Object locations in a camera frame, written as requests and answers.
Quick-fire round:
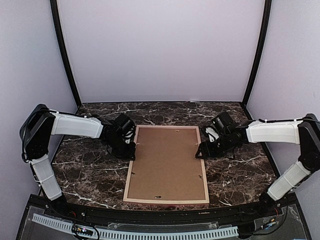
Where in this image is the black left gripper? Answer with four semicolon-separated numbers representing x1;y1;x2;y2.
106;135;137;161

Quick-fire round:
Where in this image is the brown cardboard backing board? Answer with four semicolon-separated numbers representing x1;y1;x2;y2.
127;127;207;201

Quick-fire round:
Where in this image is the light wooden picture frame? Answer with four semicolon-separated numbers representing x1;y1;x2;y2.
122;125;210;205

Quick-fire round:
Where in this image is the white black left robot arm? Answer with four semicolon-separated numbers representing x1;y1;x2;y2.
19;104;136;218

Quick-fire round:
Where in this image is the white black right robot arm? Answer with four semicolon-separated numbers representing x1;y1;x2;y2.
195;112;320;217

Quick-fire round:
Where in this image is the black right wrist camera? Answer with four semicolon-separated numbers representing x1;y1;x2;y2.
203;112;237;142

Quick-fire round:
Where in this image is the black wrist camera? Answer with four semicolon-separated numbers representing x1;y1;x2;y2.
203;112;237;142
114;113;136;138

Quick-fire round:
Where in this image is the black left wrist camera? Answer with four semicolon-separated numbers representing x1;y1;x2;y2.
114;113;136;138

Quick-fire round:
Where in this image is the black table edge rail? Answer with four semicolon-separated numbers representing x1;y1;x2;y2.
17;195;308;240

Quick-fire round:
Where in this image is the grey slotted cable duct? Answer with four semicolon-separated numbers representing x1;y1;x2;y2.
31;213;239;240

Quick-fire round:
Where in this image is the black corner post right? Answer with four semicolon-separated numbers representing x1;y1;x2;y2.
241;0;272;108

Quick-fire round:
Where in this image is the black corner post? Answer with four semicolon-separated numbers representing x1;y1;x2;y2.
241;0;272;108
49;0;82;108

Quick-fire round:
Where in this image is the black corner post left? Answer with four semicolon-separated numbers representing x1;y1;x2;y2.
49;0;82;108

